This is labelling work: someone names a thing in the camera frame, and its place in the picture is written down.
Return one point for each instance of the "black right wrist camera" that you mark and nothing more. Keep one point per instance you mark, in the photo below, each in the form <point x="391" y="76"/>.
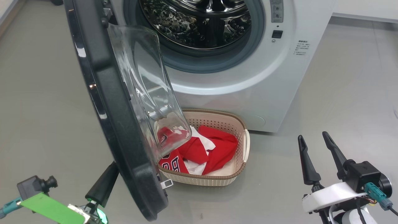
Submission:
<point x="362" y="175"/>

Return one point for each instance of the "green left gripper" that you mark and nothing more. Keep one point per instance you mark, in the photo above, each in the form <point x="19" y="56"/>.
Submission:
<point x="49" y="208"/>

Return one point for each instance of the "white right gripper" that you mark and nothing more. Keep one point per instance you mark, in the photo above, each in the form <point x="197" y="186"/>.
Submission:
<point x="326" y="196"/>

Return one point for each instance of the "stainless steel washing machine drum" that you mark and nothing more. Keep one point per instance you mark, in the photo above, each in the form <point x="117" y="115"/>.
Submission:
<point x="192" y="25"/>

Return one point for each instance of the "cream perforated laundry basket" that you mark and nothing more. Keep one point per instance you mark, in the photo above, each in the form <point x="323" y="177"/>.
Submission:
<point x="230" y="124"/>

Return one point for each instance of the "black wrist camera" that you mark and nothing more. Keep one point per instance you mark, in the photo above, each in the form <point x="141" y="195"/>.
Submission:
<point x="362" y="175"/>
<point x="32" y="186"/>

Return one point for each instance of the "red jersey with numbers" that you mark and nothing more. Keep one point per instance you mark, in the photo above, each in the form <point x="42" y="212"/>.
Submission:
<point x="194" y="151"/>

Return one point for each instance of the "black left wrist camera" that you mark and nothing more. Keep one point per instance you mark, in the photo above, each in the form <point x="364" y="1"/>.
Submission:
<point x="32" y="186"/>

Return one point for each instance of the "grey rubber door gasket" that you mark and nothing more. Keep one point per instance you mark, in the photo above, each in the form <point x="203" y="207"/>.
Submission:
<point x="202" y="62"/>

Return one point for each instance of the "grey warning sticker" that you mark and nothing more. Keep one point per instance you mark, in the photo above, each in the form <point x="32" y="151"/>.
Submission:
<point x="276" y="11"/>

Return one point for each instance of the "small printed text label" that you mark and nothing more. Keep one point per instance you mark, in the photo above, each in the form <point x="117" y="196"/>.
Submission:
<point x="301" y="47"/>

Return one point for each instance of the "dark round washer door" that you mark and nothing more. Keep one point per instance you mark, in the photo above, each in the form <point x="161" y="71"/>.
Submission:
<point x="124" y="149"/>

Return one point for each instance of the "plain red shorts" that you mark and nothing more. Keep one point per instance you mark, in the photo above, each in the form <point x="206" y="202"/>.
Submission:
<point x="222" y="146"/>

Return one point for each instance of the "black door latch socket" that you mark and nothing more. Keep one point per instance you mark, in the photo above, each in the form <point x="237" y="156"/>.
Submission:
<point x="277" y="34"/>

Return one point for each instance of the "white partition panel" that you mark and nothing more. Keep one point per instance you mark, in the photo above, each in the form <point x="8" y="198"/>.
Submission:
<point x="367" y="9"/>

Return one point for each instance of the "white front-load washing machine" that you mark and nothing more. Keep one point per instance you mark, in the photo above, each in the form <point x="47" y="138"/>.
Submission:
<point x="279" y="93"/>

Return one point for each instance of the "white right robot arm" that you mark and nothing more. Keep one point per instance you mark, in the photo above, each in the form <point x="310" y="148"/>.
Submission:
<point x="351" y="217"/>

